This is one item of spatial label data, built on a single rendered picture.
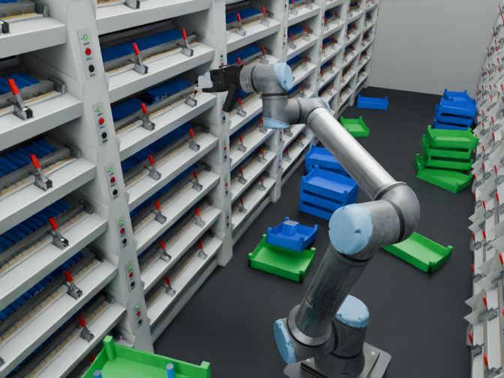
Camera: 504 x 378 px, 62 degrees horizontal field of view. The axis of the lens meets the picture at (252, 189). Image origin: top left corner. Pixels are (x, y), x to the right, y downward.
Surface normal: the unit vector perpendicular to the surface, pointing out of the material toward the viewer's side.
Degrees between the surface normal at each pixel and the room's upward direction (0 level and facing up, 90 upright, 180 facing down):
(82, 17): 90
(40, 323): 19
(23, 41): 109
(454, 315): 0
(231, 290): 0
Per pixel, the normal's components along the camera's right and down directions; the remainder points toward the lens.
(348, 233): -0.90, 0.04
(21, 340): 0.29, -0.75
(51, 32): 0.86, 0.48
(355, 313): 0.12, -0.90
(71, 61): -0.43, 0.46
